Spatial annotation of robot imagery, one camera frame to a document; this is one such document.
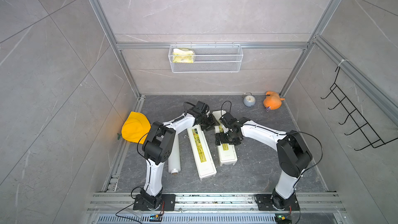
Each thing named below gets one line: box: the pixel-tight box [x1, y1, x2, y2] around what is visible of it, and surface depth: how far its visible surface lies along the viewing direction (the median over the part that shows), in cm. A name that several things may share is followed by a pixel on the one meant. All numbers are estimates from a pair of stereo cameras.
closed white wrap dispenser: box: [186, 124, 218, 181], surface depth 83 cm
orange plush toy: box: [263, 90, 286, 110], surface depth 109 cm
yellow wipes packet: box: [172, 47, 194, 64], surface depth 88 cm
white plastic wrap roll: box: [167, 134, 181, 175], surface depth 85 cm
